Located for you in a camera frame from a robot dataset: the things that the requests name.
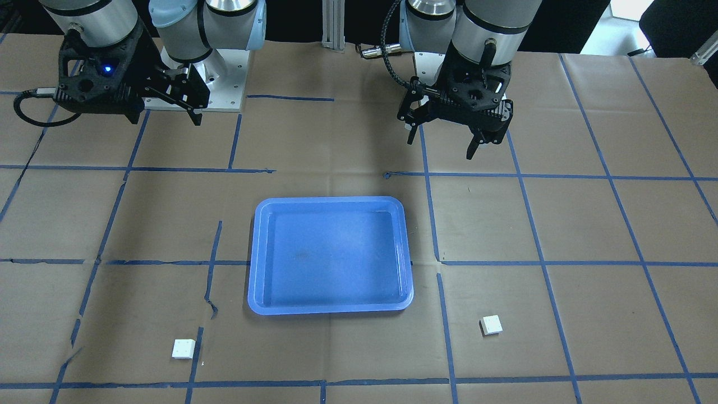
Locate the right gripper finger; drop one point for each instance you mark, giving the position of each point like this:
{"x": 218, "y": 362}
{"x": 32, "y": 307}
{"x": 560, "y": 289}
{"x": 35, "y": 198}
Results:
{"x": 180, "y": 75}
{"x": 193, "y": 109}

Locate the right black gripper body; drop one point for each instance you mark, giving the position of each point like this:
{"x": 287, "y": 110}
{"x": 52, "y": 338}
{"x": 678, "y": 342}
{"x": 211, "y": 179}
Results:
{"x": 147, "y": 63}

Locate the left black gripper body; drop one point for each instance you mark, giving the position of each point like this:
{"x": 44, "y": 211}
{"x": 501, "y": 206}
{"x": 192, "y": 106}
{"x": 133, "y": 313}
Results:
{"x": 415, "y": 105}

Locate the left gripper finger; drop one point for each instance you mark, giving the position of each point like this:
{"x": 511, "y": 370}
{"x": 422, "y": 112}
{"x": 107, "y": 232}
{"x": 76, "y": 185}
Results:
{"x": 413, "y": 130}
{"x": 478, "y": 139}

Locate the white block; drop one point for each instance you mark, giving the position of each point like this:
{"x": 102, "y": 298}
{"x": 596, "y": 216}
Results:
{"x": 491, "y": 325}
{"x": 183, "y": 349}

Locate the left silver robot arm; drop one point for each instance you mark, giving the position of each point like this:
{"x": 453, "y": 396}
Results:
{"x": 478, "y": 40}

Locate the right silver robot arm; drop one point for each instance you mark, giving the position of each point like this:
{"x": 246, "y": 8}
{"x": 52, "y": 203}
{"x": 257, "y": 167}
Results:
{"x": 188, "y": 29}

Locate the blue plastic tray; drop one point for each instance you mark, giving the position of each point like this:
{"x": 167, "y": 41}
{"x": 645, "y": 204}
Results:
{"x": 330, "y": 255}

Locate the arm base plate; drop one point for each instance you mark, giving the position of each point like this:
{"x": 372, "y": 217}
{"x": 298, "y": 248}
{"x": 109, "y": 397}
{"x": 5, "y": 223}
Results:
{"x": 429, "y": 62}
{"x": 224, "y": 71}

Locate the aluminium frame post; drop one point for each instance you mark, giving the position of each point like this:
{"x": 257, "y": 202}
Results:
{"x": 332, "y": 21}

